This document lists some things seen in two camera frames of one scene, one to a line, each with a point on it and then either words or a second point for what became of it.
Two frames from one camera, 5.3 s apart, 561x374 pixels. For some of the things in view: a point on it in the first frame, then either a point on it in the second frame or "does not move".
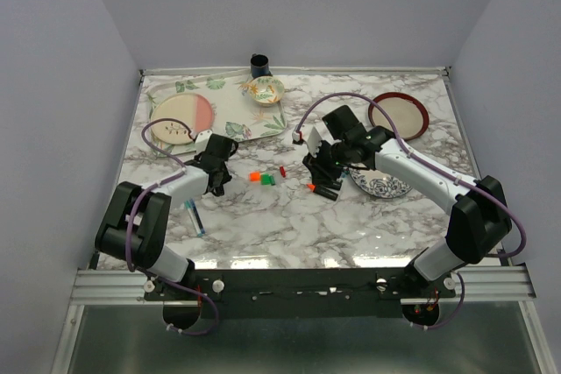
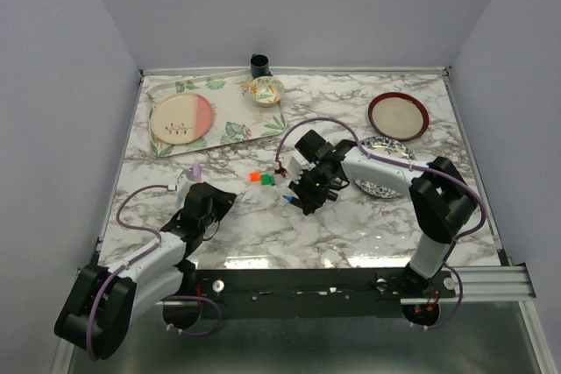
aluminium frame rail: (486, 285) does not move
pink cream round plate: (193, 109) does not move
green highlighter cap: (265, 179) does not move
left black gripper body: (227, 175) → (206, 219)
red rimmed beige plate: (408, 115) does not move
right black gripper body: (338, 155) → (313, 186)
